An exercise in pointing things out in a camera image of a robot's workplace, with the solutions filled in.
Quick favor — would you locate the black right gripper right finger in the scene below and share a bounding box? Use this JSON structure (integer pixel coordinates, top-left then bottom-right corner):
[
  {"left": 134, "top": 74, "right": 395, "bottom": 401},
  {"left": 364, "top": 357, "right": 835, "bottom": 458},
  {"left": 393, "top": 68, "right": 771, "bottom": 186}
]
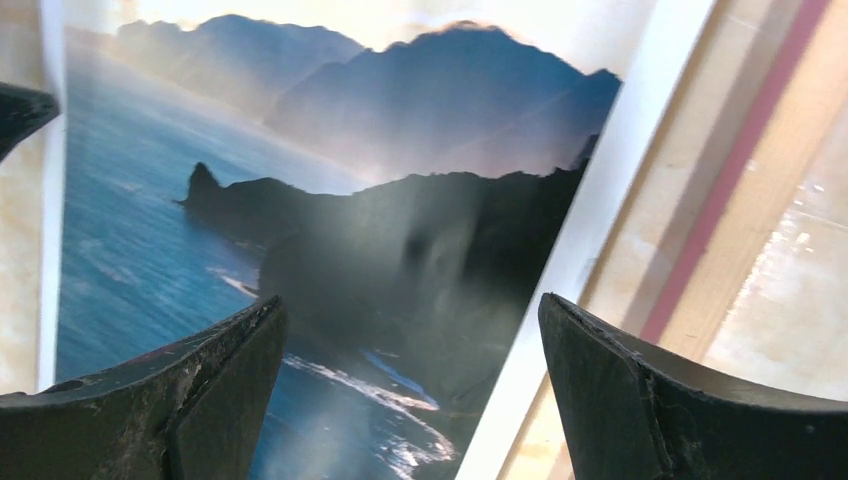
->
[{"left": 538, "top": 293, "right": 847, "bottom": 479}]

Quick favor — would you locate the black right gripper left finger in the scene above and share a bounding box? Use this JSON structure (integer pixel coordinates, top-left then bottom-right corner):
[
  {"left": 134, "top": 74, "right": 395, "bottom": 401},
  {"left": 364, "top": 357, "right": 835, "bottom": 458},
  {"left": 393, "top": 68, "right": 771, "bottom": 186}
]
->
[{"left": 1, "top": 297, "right": 288, "bottom": 479}]

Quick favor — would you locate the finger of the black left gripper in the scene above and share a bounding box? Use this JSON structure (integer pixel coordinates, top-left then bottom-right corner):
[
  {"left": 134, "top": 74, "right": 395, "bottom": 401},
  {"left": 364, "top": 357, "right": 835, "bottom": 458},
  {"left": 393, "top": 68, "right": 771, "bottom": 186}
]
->
[{"left": 1, "top": 82, "right": 61, "bottom": 161}]

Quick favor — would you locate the pink wooden picture frame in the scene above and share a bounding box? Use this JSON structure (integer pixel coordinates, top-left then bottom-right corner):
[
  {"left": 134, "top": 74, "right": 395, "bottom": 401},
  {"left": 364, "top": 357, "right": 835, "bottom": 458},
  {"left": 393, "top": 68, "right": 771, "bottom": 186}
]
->
[{"left": 496, "top": 0, "right": 848, "bottom": 480}]

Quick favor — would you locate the seascape photo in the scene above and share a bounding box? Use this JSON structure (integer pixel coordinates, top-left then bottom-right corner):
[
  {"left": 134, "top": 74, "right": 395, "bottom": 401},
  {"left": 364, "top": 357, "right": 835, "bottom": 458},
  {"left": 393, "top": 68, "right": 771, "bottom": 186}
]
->
[{"left": 39, "top": 1, "right": 714, "bottom": 479}]

